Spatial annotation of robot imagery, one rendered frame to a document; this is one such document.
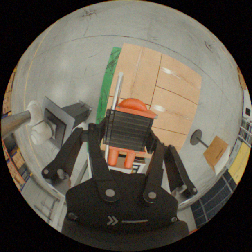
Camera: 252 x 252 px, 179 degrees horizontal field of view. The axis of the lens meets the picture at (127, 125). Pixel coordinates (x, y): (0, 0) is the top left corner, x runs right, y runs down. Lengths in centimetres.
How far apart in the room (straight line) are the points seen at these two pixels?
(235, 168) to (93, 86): 802
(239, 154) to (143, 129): 724
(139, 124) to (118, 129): 4
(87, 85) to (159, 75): 108
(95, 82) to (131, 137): 136
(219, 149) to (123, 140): 151
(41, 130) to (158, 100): 109
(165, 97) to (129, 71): 42
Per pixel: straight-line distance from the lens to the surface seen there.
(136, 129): 16
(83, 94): 155
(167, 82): 94
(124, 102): 16
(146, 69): 89
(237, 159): 732
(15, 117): 66
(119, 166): 23
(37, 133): 82
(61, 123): 86
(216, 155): 154
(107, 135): 16
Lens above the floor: 138
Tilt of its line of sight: 70 degrees down
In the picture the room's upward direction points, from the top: 179 degrees clockwise
